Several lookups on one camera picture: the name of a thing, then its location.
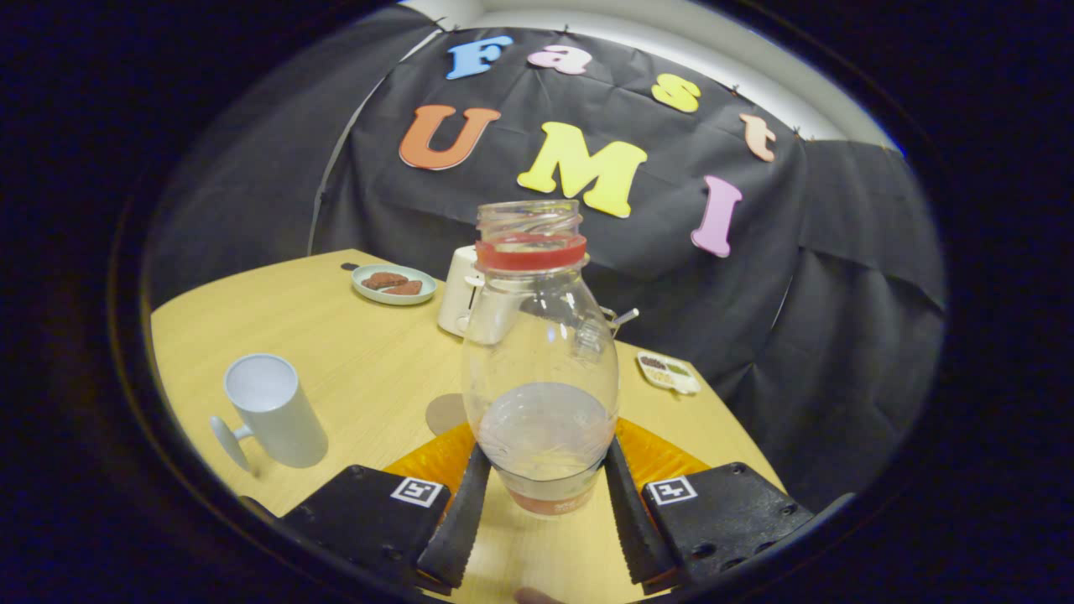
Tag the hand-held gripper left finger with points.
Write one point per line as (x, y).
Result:
(461, 520)

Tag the white toaster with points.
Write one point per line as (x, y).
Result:
(457, 294)

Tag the pale green plate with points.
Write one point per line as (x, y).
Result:
(419, 292)

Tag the clear plastic juice bottle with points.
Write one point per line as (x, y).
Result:
(537, 352)

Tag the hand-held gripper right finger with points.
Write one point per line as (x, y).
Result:
(628, 520)

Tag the small white condiment dish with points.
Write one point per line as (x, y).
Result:
(671, 373)

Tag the brown round coaster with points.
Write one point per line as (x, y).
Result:
(445, 413)

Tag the brown cookie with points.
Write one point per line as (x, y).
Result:
(404, 288)
(382, 279)

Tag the small metal strainer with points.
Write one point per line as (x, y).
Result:
(625, 317)

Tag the wooden table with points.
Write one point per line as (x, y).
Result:
(361, 361)

